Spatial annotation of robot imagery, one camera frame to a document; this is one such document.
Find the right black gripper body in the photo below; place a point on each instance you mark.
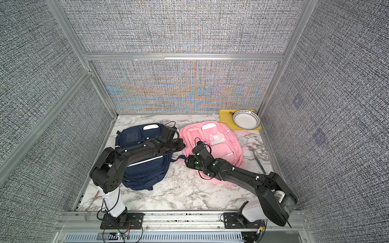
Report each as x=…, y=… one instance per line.
x=193, y=163

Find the white dotted bowl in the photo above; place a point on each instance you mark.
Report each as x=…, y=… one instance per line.
x=246, y=119

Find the navy blue backpack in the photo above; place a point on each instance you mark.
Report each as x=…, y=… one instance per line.
x=138, y=164

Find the pink backpack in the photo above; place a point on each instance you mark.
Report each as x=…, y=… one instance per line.
x=222, y=140

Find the yellow tray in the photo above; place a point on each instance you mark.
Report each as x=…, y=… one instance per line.
x=226, y=117

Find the white vented cable duct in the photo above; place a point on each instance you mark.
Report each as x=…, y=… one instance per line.
x=155, y=237

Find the pink pencil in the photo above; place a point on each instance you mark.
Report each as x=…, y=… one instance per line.
x=95, y=198

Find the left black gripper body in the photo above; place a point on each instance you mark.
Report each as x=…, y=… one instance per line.
x=174, y=146

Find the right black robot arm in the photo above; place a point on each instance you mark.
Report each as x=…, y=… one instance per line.
x=275, y=197

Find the green pen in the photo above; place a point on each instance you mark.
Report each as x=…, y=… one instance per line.
x=257, y=160

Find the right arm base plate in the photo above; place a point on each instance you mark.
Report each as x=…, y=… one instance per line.
x=238, y=221

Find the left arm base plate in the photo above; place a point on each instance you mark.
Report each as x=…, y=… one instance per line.
x=124, y=221

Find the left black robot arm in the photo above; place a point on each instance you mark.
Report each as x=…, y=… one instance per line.
x=102, y=176

